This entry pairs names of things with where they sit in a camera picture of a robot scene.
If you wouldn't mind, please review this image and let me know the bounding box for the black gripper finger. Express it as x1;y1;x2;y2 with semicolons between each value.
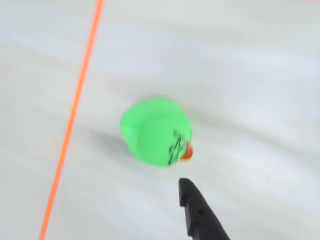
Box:
178;177;231;240

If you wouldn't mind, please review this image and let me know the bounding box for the green rubber duck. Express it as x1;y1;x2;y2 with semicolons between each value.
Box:
119;96;195;169

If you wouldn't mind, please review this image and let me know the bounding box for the orange tape line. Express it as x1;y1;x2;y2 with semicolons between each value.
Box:
38;0;106;240

